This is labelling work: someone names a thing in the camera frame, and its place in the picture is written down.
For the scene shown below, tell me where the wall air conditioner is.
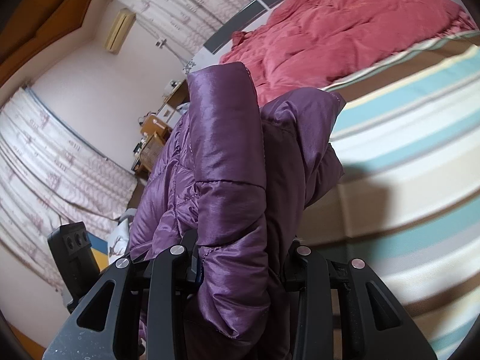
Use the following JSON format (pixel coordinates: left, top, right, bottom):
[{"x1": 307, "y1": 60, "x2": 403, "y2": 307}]
[{"x1": 104, "y1": 8, "x2": 136, "y2": 55}]

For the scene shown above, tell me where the wooden chair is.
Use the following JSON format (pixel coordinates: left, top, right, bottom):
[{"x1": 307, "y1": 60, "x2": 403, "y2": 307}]
[{"x1": 131, "y1": 115, "x2": 172, "y2": 180}]

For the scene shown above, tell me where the wooden bedside desk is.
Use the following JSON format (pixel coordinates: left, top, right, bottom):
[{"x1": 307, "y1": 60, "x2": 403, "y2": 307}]
[{"x1": 157, "y1": 80, "x2": 190, "y2": 128}]

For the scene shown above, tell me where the side patterned curtain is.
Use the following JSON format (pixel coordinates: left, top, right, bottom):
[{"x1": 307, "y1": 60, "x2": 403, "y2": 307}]
[{"x1": 1, "y1": 88, "x2": 137, "y2": 289}]

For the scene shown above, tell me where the striped bed sheet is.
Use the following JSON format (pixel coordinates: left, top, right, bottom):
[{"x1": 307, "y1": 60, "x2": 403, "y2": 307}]
[{"x1": 298, "y1": 31, "x2": 479, "y2": 359}]

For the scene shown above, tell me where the red quilted comforter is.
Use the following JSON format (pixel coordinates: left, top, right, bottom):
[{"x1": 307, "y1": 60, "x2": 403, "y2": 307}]
[{"x1": 220, "y1": 0, "x2": 477, "y2": 105}]

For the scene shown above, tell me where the purple quilted down jacket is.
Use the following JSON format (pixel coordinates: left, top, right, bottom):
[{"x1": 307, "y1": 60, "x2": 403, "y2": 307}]
[{"x1": 129, "y1": 63, "x2": 345, "y2": 359}]

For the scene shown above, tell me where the white grey bed headboard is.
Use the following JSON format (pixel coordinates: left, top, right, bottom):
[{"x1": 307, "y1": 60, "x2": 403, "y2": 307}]
[{"x1": 184, "y1": 0, "x2": 284, "y2": 75}]

